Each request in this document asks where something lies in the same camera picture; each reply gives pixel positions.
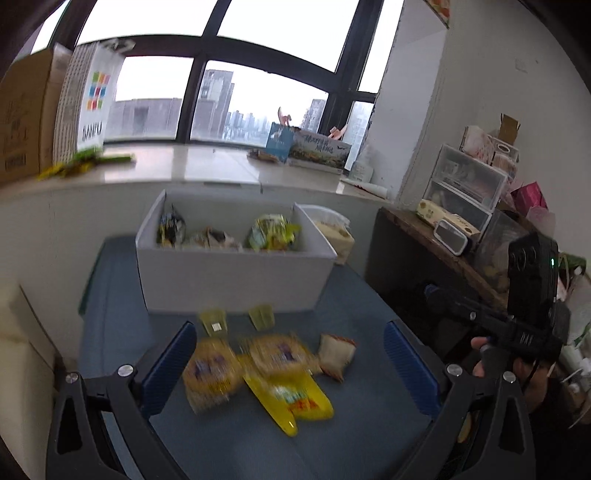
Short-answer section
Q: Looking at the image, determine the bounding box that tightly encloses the round yellow snack packet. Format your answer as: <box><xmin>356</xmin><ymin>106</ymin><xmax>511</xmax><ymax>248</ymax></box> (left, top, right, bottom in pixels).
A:
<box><xmin>240</xmin><ymin>333</ymin><xmax>319</xmax><ymax>379</ymax></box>
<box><xmin>182</xmin><ymin>339</ymin><xmax>243</xmax><ymax>414</ymax></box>

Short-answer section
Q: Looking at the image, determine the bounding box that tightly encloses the white cardboard box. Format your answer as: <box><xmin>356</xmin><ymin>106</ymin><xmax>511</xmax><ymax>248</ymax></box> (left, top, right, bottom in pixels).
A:
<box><xmin>135</xmin><ymin>189</ymin><xmax>339</xmax><ymax>315</ymax></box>

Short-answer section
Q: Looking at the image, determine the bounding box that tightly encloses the brown cardboard box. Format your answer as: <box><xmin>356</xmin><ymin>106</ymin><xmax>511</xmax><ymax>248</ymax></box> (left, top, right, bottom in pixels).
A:
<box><xmin>0</xmin><ymin>44</ymin><xmax>72</xmax><ymax>183</ymax></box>

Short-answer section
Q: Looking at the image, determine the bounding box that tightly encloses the green and black snack packet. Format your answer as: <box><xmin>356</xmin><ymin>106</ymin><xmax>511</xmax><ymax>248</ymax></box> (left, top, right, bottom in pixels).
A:
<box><xmin>156</xmin><ymin>205</ymin><xmax>188</xmax><ymax>247</ymax></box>

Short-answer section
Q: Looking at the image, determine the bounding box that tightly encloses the clear plastic drawer unit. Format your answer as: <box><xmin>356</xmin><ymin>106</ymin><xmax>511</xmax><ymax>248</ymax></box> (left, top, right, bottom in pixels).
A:
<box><xmin>422</xmin><ymin>144</ymin><xmax>509</xmax><ymax>232</ymax></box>

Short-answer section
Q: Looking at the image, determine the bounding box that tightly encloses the landscape-print tissue box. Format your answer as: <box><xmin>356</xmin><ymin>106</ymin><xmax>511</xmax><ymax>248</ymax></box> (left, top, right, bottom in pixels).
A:
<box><xmin>265</xmin><ymin>122</ymin><xmax>352</xmax><ymax>174</ymax></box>

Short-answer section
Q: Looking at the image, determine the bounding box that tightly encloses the small green sachet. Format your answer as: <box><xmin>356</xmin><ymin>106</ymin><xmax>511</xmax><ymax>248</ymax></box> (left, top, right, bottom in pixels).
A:
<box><xmin>198</xmin><ymin>308</ymin><xmax>229</xmax><ymax>337</ymax></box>
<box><xmin>248</xmin><ymin>303</ymin><xmax>276</xmax><ymax>330</ymax></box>

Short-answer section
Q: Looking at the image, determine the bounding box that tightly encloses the person's right hand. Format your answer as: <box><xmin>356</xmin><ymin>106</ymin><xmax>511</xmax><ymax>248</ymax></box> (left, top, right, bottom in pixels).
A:
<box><xmin>471</xmin><ymin>336</ymin><xmax>552</xmax><ymax>414</ymax></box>

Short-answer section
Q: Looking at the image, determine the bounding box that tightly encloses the white framed desk clock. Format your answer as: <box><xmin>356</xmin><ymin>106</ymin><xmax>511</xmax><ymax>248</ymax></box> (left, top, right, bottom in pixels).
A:
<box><xmin>433</xmin><ymin>218</ymin><xmax>469</xmax><ymax>256</ymax></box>

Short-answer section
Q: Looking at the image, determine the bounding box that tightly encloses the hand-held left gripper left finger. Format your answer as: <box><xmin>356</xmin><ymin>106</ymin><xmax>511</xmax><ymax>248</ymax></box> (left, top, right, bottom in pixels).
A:
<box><xmin>46</xmin><ymin>320</ymin><xmax>197</xmax><ymax>480</ymax></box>

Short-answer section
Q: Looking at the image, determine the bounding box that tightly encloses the small cream box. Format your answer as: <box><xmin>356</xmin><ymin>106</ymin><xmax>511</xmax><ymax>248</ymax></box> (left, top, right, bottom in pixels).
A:
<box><xmin>416</xmin><ymin>198</ymin><xmax>481</xmax><ymax>236</ymax></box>

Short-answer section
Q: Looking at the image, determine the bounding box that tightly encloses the green cartoon-print snack packet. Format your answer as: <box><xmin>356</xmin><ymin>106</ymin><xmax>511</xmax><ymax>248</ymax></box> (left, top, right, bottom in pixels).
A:
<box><xmin>247</xmin><ymin>213</ymin><xmax>302</xmax><ymax>252</ymax></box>

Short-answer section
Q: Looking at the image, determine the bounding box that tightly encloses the small beige red-edged packet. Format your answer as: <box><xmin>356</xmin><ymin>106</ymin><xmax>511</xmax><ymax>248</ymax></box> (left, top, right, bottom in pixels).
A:
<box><xmin>318</xmin><ymin>333</ymin><xmax>357</xmax><ymax>381</ymax></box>

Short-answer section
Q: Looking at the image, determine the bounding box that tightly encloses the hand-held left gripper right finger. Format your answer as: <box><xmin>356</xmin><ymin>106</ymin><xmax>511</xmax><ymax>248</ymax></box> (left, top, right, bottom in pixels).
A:
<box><xmin>383</xmin><ymin>319</ymin><xmax>536</xmax><ymax>480</ymax></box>

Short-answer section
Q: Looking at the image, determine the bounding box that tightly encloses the black framed window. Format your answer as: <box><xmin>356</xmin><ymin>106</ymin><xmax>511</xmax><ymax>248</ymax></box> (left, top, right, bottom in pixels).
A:
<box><xmin>28</xmin><ymin>0</ymin><xmax>407</xmax><ymax>144</ymax></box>

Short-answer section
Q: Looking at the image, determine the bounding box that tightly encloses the pink patterned bag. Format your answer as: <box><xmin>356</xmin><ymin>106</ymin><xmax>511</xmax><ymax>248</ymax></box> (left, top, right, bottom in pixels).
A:
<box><xmin>459</xmin><ymin>126</ymin><xmax>520</xmax><ymax>174</ymax></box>

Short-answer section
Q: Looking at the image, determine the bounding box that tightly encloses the dark wooden side table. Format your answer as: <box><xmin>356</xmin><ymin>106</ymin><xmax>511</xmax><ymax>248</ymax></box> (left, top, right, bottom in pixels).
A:
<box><xmin>367</xmin><ymin>207</ymin><xmax>509</xmax><ymax>319</ymax></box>

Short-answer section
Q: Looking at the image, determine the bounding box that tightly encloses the clear plastic container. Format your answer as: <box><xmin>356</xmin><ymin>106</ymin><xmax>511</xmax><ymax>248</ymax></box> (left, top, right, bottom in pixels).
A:
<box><xmin>473</xmin><ymin>210</ymin><xmax>532</xmax><ymax>287</ymax></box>

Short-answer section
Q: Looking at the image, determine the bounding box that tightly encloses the white dotted shopping bag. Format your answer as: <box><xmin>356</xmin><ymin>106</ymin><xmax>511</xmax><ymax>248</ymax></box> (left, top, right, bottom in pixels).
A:
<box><xmin>53</xmin><ymin>39</ymin><xmax>134</xmax><ymax>162</ymax></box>

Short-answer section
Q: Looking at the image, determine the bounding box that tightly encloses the white coconut-print snack packet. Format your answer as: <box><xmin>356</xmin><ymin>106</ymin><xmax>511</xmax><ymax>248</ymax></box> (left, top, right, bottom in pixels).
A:
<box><xmin>182</xmin><ymin>227</ymin><xmax>243</xmax><ymax>252</ymax></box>

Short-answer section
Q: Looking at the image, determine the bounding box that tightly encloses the pile of green yellow sachets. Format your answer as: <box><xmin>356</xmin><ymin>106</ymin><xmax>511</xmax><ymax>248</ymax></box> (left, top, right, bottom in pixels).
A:
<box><xmin>37</xmin><ymin>147</ymin><xmax>136</xmax><ymax>181</ymax></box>

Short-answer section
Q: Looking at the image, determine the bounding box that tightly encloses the small open cardboard box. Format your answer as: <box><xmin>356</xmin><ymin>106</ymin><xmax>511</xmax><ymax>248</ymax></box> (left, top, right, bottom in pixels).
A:
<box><xmin>498</xmin><ymin>113</ymin><xmax>522</xmax><ymax>146</ymax></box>

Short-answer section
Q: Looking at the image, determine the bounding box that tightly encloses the white pouch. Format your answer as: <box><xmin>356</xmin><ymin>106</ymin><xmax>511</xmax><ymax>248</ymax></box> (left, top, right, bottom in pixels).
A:
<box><xmin>348</xmin><ymin>145</ymin><xmax>375</xmax><ymax>183</ymax></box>

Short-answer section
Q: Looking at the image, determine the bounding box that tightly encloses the white tube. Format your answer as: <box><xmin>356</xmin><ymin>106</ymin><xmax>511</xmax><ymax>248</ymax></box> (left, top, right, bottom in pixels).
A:
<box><xmin>342</xmin><ymin>178</ymin><xmax>393</xmax><ymax>199</ymax></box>

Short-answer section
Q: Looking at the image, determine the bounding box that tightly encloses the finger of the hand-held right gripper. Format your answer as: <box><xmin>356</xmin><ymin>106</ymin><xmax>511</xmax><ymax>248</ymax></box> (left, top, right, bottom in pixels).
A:
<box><xmin>424</xmin><ymin>283</ymin><xmax>514</xmax><ymax>334</ymax></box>

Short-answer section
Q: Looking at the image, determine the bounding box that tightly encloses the beige tissue pack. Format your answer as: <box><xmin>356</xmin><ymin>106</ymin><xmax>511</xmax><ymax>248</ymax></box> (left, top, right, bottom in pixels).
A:
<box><xmin>305</xmin><ymin>208</ymin><xmax>356</xmax><ymax>265</ymax></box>

